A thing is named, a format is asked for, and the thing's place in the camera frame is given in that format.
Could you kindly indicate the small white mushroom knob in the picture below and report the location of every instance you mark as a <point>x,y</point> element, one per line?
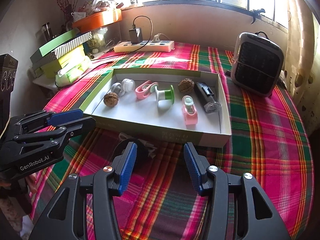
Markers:
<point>117,89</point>

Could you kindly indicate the pink clip with teal button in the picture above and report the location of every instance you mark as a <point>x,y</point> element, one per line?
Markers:
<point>189,111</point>

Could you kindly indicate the brown walnut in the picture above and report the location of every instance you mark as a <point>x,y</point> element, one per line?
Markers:
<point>111,99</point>
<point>186,86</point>

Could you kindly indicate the white round cap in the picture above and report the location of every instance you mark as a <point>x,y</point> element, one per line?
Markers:
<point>128,85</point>

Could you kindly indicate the green striped gift box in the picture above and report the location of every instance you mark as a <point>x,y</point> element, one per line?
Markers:
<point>61,45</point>

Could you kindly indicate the black oval disc with magnets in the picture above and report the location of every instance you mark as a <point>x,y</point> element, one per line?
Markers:
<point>142,151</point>

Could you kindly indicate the yellow green box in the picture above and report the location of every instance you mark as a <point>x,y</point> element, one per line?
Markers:
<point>51,69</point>

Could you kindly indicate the white plug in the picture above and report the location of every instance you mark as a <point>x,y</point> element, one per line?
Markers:
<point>157,38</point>

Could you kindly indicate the tissue pack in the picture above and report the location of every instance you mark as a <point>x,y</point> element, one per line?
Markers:
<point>71,72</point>

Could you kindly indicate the heart pattern curtain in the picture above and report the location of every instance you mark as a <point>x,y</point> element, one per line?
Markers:
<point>302,62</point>

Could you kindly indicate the grey portable heater fan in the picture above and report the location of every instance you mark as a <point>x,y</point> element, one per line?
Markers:
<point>256,63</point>

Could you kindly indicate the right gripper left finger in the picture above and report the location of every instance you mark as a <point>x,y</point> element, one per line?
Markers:
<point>65,216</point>

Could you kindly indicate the green white spool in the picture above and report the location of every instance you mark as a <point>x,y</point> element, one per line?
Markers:
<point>165,98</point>

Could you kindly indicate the orange tray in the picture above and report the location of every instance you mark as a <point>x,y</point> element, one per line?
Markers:
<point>97,20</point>

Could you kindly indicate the black window hook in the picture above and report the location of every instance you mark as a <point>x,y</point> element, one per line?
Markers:
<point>256,13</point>

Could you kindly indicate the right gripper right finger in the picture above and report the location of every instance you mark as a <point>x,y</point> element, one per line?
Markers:
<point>255,215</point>

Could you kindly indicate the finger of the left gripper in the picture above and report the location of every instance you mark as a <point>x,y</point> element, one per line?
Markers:
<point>30,123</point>
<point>65,129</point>

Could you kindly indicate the white power strip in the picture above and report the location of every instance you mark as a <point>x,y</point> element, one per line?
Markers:
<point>162,46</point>

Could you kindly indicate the black power adapter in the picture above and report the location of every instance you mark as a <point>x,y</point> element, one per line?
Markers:
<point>136,36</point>

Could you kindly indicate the green white cardboard box tray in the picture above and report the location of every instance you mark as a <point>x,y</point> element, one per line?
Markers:
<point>162,120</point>

